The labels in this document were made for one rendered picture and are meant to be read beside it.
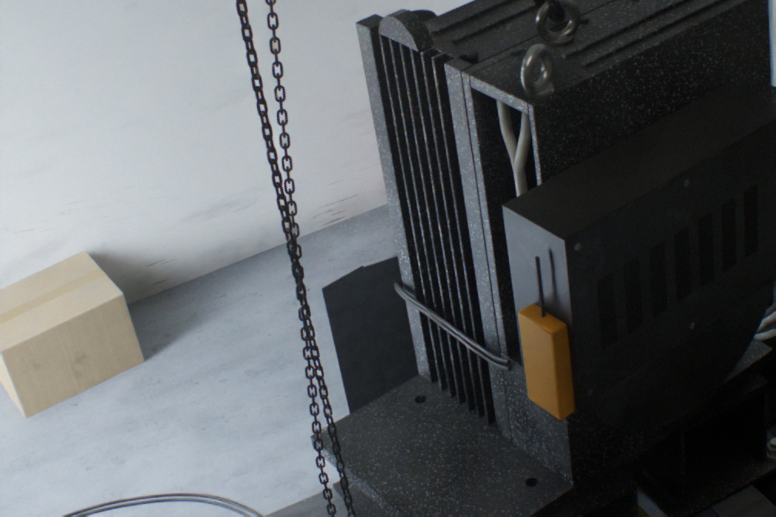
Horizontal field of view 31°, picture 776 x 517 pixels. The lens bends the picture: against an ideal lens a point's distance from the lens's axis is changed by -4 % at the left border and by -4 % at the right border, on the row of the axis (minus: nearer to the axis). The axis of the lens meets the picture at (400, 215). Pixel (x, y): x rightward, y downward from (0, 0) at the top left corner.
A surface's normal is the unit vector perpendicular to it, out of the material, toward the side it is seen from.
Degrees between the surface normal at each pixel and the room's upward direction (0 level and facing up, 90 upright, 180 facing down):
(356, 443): 0
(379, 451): 0
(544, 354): 90
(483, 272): 90
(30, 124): 90
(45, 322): 0
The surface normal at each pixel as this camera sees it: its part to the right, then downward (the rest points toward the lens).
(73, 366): 0.54, 0.38
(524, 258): -0.80, 0.41
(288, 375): -0.15, -0.84
